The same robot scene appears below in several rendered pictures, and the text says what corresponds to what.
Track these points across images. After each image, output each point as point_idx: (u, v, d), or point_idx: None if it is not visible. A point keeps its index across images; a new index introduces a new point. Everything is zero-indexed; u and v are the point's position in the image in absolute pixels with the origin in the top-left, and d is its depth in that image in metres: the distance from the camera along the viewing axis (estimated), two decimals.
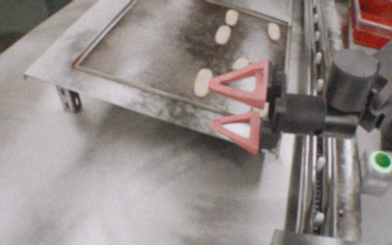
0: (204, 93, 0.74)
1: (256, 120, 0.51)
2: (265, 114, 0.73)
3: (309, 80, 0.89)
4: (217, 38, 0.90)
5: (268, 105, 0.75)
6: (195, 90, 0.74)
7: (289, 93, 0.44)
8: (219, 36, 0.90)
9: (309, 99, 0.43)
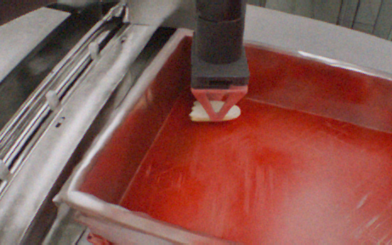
0: None
1: None
2: None
3: None
4: None
5: None
6: None
7: (204, 55, 0.38)
8: None
9: (216, 38, 0.36)
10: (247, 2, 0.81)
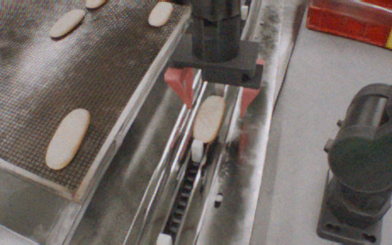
0: (209, 136, 0.46)
1: (183, 74, 0.42)
2: (64, 164, 0.37)
3: (196, 89, 0.52)
4: (51, 29, 0.54)
5: (76, 145, 0.39)
6: (194, 133, 0.47)
7: (230, 54, 0.38)
8: (57, 25, 0.54)
9: (238, 30, 0.37)
10: None
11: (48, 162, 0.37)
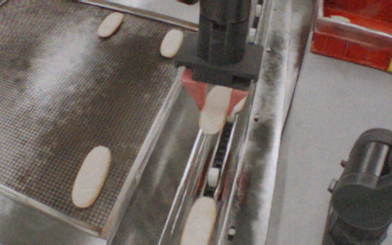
0: (238, 107, 0.59)
1: None
2: (90, 203, 0.40)
3: None
4: (201, 122, 0.45)
5: (100, 185, 0.42)
6: None
7: (236, 57, 0.38)
8: (207, 116, 0.45)
9: (246, 34, 0.37)
10: None
11: (75, 201, 0.40)
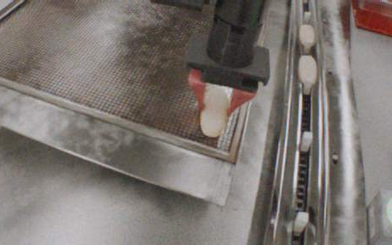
0: None
1: None
2: (220, 133, 0.45)
3: (291, 74, 0.60)
4: (302, 77, 0.60)
5: (226, 116, 0.46)
6: None
7: (247, 60, 0.38)
8: (305, 73, 0.60)
9: (258, 37, 0.37)
10: None
11: (206, 131, 0.44)
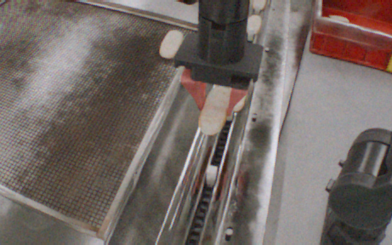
0: None
1: None
2: (240, 108, 0.59)
3: None
4: (247, 29, 0.79)
5: (245, 97, 0.61)
6: None
7: (235, 57, 0.38)
8: (250, 25, 0.79)
9: (245, 33, 0.37)
10: None
11: None
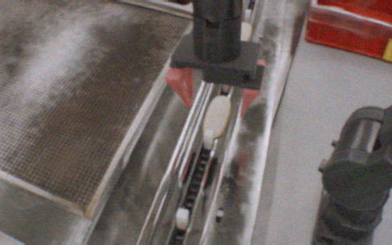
0: None
1: (184, 74, 0.42)
2: None
3: (197, 106, 0.55)
4: None
5: None
6: None
7: (231, 54, 0.38)
8: None
9: (240, 31, 0.37)
10: None
11: None
